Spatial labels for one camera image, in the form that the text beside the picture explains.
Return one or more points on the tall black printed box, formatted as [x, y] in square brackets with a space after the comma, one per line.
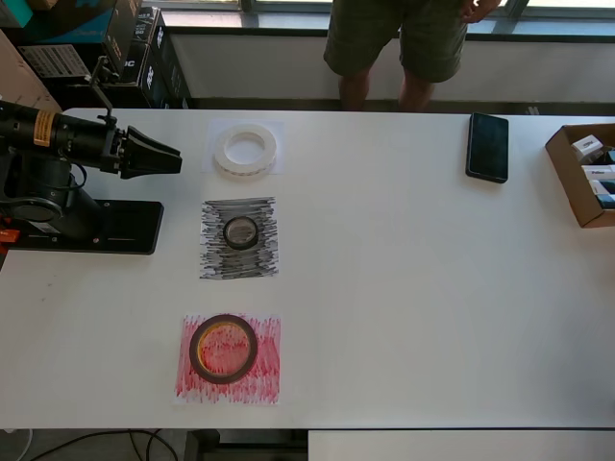
[137, 48]

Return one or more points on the person in dark shirt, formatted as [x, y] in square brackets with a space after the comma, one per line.
[384, 38]

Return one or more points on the orange clamp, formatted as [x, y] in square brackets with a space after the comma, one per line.
[7, 235]

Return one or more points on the black and white small box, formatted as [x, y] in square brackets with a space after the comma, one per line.
[603, 194]

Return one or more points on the black monitor box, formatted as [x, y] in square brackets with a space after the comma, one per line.
[168, 72]

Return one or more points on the red tape roll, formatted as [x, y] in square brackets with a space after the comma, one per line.
[202, 365]

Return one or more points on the person's left hand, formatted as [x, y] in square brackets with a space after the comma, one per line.
[478, 10]

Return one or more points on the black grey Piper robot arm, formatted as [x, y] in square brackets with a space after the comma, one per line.
[29, 129]

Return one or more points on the black box with white label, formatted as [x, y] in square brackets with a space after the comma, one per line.
[53, 62]

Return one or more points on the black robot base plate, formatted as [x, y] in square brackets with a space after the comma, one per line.
[134, 225]

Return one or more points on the open brown cardboard box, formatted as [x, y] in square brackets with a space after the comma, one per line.
[567, 182]

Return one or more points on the plain white paper sheet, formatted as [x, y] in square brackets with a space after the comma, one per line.
[281, 144]

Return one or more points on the teal product box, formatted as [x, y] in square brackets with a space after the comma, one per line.
[72, 31]

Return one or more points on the black scribbled paper sheet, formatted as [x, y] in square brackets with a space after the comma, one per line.
[240, 264]

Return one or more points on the wide white tape roll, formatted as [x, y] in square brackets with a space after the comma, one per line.
[221, 158]

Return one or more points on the small black tape roll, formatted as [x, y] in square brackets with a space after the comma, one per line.
[240, 247]

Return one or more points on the red scribbled paper sheet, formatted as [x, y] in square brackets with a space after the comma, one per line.
[264, 374]

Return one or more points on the cardboard box with shipping label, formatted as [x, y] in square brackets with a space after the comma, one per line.
[19, 81]

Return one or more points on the dark window frame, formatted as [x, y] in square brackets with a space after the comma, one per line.
[528, 7]

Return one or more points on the white box with black lettering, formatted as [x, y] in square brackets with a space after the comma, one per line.
[598, 171]

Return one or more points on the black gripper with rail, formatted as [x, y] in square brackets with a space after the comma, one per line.
[113, 149]

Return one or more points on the small dark box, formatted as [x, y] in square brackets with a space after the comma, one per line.
[607, 157]

